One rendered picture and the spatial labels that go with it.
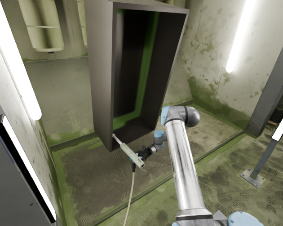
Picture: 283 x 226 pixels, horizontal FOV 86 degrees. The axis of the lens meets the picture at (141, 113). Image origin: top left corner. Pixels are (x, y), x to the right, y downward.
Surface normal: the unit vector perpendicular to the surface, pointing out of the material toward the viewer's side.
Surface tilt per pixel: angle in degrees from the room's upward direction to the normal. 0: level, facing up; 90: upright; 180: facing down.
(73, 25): 90
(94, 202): 0
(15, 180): 90
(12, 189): 90
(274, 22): 90
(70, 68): 57
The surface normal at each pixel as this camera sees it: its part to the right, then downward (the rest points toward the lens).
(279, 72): -0.84, 0.27
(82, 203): 0.02, -0.86
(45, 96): 0.46, -0.11
